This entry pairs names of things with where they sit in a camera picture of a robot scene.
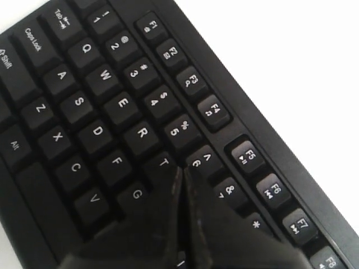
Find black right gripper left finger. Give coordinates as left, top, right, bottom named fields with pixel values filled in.
left=59, top=167, right=183, bottom=268

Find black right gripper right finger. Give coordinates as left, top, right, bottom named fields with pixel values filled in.
left=183, top=167, right=312, bottom=268

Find black acer keyboard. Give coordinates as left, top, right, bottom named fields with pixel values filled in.
left=1, top=1, right=358, bottom=268

